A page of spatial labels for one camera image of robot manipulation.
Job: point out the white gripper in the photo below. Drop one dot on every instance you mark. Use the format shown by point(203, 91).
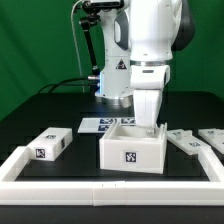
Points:
point(148, 83)

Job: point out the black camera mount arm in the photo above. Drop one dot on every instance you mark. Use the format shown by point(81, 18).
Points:
point(87, 22)

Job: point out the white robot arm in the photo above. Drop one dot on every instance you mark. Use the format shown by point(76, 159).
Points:
point(140, 37)

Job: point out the white cabinet top block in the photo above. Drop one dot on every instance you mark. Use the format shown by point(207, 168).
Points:
point(50, 144)

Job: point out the white cabinet door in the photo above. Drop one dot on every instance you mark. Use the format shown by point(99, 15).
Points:
point(185, 141)
point(215, 137)

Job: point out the white U-shaped fence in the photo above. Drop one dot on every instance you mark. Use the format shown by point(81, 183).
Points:
point(126, 193)

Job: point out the white cabinet body box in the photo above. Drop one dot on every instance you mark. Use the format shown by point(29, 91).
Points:
point(133, 149)

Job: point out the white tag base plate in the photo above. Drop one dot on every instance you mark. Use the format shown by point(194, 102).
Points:
point(100, 125)

